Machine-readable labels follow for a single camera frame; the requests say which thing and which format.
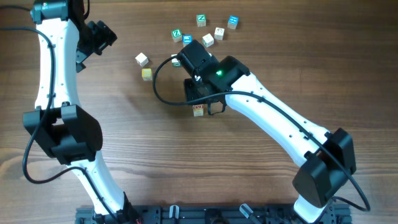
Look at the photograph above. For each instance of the blue block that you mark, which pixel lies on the blue block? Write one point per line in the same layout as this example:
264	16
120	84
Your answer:
186	39
233	22

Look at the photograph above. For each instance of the plain A wooden block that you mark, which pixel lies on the plain A wooden block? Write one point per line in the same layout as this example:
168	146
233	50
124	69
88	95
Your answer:
198	113

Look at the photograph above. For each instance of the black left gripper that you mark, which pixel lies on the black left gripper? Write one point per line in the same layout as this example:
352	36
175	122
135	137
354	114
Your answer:
106	37

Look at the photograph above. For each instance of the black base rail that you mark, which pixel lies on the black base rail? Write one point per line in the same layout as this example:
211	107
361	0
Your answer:
272	213

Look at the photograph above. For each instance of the green V wooden block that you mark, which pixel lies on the green V wooden block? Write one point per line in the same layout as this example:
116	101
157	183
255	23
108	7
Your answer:
175	61

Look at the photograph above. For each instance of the green top left block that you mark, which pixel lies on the green top left block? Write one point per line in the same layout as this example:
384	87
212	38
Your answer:
177	35

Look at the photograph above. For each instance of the red M wooden block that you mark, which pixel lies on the red M wooden block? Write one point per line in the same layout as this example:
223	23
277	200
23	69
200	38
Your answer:
198	108

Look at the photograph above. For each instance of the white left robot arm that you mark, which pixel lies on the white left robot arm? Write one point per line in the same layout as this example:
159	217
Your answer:
58	123

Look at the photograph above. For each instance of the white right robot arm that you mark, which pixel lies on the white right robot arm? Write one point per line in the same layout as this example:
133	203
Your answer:
326	160

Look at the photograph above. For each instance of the plain animal wooden block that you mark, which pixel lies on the plain animal wooden block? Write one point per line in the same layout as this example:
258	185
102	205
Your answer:
208	40

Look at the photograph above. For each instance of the plain wooden block far left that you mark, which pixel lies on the plain wooden block far left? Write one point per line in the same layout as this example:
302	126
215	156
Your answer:
142	59

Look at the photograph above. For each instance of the plain wooden block left edge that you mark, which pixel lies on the plain wooden block left edge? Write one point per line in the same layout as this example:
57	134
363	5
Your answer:
147	74

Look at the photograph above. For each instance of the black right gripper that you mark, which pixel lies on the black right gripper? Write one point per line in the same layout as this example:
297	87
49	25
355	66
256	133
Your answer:
189	88

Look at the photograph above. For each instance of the red side 2 block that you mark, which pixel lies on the red side 2 block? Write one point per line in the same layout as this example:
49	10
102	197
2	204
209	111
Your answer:
219	33

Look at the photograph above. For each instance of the blue top left block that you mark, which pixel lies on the blue top left block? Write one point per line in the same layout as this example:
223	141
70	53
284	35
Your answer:
186	39

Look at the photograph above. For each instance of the green top far block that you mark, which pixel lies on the green top far block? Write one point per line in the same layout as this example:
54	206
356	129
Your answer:
201	20

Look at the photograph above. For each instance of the blue top far block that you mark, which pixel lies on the blue top far block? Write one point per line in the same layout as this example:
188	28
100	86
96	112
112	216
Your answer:
233	22

